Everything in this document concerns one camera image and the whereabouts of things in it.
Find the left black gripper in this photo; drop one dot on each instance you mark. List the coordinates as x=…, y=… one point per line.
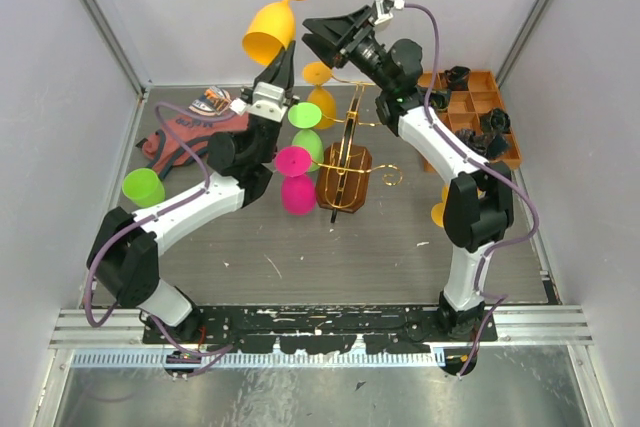
x=281, y=73

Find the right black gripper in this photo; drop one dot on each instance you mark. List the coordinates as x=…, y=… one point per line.
x=349, y=30

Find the orange wine glass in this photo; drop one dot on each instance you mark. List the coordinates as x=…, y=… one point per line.
x=318, y=74
x=437, y=211
x=272, y=28

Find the green wine glass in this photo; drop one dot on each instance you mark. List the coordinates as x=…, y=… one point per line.
x=305, y=116
x=143, y=187

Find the pink wine glass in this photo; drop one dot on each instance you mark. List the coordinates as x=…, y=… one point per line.
x=297, y=190

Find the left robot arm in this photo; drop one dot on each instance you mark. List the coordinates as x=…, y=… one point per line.
x=126, y=251

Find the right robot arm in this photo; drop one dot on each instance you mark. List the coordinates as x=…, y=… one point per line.
x=479, y=205

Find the rolled green patterned tie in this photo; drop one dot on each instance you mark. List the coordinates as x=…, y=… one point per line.
x=439, y=100

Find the rolled dark tie top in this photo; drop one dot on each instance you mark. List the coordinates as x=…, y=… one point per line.
x=457, y=78

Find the rolled dark tie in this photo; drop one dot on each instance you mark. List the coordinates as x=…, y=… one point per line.
x=457, y=78
x=496, y=121

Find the red folded t-shirt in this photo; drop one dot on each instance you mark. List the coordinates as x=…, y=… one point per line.
x=164, y=152

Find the wooden compartment tray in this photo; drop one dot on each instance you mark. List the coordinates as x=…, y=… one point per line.
x=466, y=108

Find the rolled dark tie right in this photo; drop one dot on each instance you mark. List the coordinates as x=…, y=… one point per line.
x=496, y=121

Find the rolled maroon tie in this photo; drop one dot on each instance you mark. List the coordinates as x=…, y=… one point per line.
x=490, y=145

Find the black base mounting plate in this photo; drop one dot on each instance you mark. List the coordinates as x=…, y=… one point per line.
x=325, y=329

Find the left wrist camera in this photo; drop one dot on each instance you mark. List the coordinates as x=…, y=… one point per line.
x=265, y=97

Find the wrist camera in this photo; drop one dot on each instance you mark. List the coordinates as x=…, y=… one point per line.
x=265, y=97
x=383, y=12

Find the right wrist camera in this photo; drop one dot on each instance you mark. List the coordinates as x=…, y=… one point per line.
x=383, y=12

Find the gold wire wine glass rack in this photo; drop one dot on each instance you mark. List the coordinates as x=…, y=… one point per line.
x=343, y=177

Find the aluminium rail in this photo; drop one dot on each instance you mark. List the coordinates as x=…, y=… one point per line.
x=515, y=325

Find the slotted cable duct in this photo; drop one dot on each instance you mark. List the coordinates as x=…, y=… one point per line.
x=171, y=360

